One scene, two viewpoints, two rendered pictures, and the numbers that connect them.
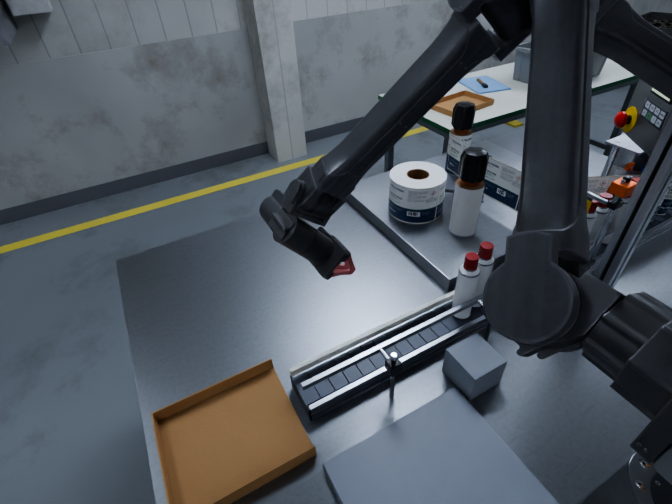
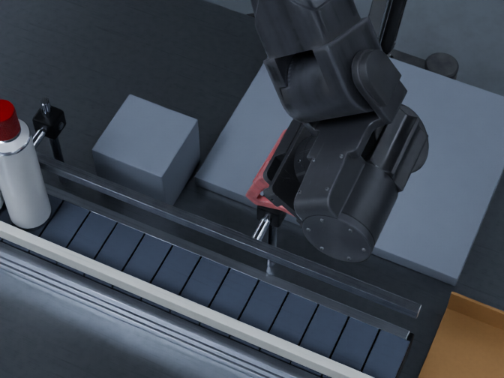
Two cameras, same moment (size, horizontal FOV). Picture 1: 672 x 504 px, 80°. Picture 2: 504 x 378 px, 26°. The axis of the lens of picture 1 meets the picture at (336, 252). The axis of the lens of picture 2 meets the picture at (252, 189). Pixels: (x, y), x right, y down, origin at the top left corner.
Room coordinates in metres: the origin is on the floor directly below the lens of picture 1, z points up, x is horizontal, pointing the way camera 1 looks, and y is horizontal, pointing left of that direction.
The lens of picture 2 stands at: (0.98, 0.41, 2.01)
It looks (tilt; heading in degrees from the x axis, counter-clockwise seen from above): 56 degrees down; 231
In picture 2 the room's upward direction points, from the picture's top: straight up
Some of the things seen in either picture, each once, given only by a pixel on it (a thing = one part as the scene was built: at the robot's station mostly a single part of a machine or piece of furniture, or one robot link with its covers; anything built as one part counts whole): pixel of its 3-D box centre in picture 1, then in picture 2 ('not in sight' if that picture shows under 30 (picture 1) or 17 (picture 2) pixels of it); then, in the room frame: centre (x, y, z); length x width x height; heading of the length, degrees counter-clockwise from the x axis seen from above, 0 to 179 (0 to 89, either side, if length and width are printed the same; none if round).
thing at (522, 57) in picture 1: (560, 60); not in sight; (2.93, -1.65, 0.91); 0.60 x 0.40 x 0.22; 119
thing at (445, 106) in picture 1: (460, 103); not in sight; (2.50, -0.84, 0.82); 0.34 x 0.24 x 0.04; 121
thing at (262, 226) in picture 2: (386, 369); (265, 242); (0.55, -0.10, 0.91); 0.07 x 0.03 x 0.17; 26
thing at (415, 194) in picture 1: (416, 191); not in sight; (1.26, -0.31, 0.95); 0.20 x 0.20 x 0.14
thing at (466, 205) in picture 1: (468, 193); not in sight; (1.11, -0.44, 1.03); 0.09 x 0.09 x 0.30
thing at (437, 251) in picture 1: (470, 198); not in sight; (1.34, -0.55, 0.86); 0.80 x 0.67 x 0.05; 116
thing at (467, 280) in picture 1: (466, 286); (16, 165); (0.73, -0.33, 0.98); 0.05 x 0.05 x 0.20
